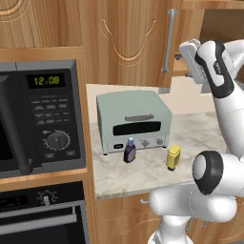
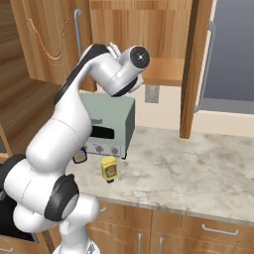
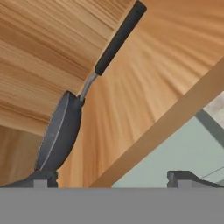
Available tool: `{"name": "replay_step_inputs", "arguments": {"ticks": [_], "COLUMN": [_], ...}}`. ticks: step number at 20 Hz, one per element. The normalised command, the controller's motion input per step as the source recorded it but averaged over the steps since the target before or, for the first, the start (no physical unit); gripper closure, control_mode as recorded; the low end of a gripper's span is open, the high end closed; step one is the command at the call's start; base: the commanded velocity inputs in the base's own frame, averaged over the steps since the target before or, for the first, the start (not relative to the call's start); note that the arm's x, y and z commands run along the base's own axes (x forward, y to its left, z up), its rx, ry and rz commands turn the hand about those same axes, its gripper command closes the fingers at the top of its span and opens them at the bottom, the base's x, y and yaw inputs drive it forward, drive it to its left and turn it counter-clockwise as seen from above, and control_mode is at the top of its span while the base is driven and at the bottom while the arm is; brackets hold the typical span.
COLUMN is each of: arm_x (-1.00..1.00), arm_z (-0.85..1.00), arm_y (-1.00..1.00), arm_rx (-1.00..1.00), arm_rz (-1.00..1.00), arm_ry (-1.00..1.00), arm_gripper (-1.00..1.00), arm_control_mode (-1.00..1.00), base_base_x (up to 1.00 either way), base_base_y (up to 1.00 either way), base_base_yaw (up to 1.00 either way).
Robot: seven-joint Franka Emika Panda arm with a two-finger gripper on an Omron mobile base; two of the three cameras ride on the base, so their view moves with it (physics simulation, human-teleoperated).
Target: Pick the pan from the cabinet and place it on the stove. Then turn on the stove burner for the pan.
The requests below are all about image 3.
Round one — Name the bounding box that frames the wooden cabinet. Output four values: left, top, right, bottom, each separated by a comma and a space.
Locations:
0, 0, 224, 188

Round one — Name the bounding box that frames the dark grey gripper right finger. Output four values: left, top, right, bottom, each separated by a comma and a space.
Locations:
166, 170, 224, 188

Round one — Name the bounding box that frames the pale green cabinet door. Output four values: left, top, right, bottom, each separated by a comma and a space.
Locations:
111, 108, 224, 188

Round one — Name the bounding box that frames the dark grey frying pan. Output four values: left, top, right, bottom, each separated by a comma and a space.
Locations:
34, 0, 148, 172

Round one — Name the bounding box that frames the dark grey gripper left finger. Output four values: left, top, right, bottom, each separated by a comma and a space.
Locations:
0, 169, 60, 188

